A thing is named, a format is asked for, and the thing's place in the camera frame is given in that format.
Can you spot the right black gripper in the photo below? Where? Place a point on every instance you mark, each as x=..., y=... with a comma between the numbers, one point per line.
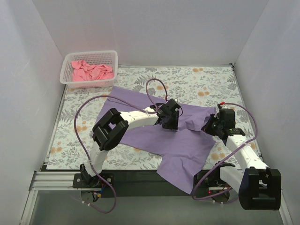
x=209, y=125

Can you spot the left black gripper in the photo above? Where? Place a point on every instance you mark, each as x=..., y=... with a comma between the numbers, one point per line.
x=170, y=122

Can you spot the purple t shirt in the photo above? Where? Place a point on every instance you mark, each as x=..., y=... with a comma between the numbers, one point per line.
x=184, y=152

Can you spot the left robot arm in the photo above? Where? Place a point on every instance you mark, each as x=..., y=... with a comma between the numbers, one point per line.
x=108, y=132

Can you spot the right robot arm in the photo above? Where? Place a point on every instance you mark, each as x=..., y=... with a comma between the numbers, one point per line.
x=258, y=186

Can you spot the floral table mat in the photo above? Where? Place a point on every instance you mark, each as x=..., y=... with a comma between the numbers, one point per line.
x=200, y=86

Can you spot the white plastic basket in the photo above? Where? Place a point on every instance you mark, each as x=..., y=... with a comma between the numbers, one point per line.
x=109, y=58

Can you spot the pink t shirt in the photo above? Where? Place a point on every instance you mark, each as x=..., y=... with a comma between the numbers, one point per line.
x=82, y=71

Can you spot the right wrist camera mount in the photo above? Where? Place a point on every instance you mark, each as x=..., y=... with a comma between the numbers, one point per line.
x=222, y=106

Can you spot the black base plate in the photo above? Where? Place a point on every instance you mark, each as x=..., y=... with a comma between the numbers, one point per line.
x=133, y=183

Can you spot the aluminium rail frame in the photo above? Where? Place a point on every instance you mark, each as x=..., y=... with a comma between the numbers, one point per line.
x=56, y=181

